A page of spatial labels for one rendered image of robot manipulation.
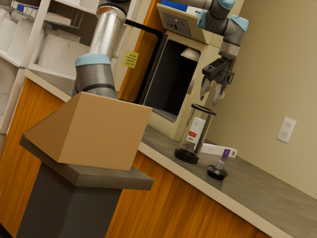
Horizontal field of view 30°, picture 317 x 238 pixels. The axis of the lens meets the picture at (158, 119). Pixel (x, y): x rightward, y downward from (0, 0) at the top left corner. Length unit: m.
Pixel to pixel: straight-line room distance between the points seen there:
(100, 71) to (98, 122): 0.22
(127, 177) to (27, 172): 1.45
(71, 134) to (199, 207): 0.70
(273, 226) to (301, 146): 0.91
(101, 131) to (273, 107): 1.35
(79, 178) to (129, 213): 0.83
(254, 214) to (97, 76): 0.69
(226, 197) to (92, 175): 0.57
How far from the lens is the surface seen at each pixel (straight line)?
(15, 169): 3.35
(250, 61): 3.11
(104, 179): 1.78
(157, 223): 2.39
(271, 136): 2.94
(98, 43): 2.16
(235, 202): 2.08
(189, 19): 2.71
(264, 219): 2.00
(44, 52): 3.81
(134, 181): 1.87
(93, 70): 1.92
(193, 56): 2.81
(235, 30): 2.36
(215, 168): 2.29
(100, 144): 1.80
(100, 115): 1.76
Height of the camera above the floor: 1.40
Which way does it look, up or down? 8 degrees down
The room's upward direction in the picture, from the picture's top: 20 degrees clockwise
